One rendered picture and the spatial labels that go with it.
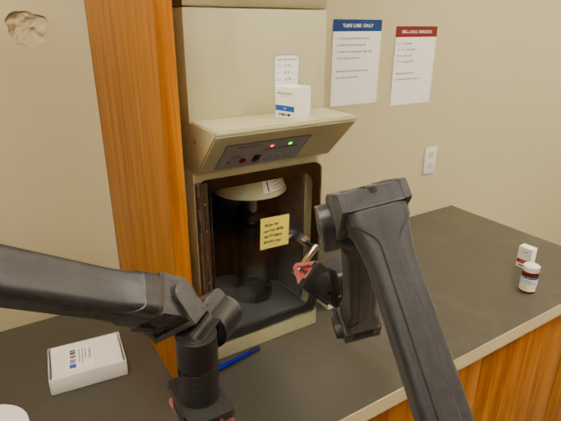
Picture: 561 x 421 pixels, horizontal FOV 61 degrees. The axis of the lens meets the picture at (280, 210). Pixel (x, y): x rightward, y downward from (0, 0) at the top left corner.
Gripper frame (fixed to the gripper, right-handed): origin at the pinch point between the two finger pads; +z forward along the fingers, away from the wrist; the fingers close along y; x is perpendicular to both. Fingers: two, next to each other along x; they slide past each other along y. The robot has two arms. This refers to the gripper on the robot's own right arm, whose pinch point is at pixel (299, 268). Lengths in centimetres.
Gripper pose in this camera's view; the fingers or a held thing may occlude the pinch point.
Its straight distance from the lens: 110.9
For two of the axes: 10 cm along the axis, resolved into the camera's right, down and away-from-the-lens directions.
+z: -5.6, -2.8, 7.8
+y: -6.0, -5.1, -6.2
